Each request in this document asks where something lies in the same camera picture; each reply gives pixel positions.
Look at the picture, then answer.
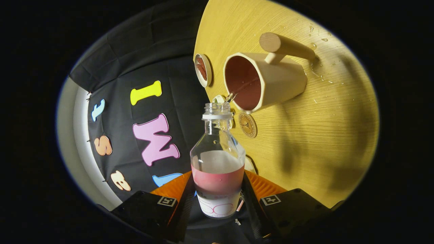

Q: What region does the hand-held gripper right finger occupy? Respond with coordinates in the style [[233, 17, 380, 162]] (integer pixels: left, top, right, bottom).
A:
[[241, 169, 344, 239]]

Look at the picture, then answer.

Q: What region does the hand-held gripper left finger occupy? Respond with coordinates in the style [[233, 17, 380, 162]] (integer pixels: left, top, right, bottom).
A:
[[110, 170, 196, 243]]

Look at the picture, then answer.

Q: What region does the clear juice bottle pink label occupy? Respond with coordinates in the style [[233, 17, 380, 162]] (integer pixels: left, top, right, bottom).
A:
[[190, 102, 246, 219]]

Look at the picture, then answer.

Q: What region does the round wooden coaster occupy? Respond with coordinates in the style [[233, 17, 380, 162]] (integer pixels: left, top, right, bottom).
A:
[[238, 113, 258, 138]]

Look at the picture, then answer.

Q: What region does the beige cup with wooden handle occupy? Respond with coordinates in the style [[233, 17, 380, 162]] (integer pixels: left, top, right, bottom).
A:
[[223, 32, 317, 114]]

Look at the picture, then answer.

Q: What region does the wooden table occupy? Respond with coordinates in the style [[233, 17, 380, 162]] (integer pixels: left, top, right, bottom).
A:
[[193, 0, 379, 209]]

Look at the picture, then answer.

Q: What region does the white divided dish with beans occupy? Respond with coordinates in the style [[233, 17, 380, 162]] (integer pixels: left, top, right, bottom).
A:
[[212, 95, 235, 129]]

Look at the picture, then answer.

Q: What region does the small white plate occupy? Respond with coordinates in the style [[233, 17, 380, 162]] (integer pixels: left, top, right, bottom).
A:
[[194, 54, 213, 88]]

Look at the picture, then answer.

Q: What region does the black backdrop cloth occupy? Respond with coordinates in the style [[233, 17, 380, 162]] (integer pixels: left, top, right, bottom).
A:
[[69, 0, 261, 243]]

